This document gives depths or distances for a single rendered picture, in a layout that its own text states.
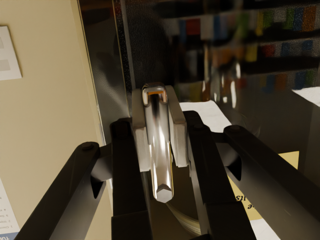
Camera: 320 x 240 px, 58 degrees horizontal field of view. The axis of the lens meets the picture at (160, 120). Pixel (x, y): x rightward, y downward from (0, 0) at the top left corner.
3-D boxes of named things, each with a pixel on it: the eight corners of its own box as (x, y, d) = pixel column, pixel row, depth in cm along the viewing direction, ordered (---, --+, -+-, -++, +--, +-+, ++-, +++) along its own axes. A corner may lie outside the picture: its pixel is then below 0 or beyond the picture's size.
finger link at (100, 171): (138, 179, 15) (81, 186, 15) (136, 136, 20) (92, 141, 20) (135, 155, 15) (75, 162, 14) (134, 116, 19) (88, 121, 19)
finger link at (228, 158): (192, 147, 15) (249, 141, 15) (178, 110, 19) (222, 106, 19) (193, 172, 15) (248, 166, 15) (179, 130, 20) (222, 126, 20)
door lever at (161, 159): (133, 69, 23) (166, 66, 23) (145, 171, 26) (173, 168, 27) (133, 90, 18) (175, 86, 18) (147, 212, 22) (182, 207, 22)
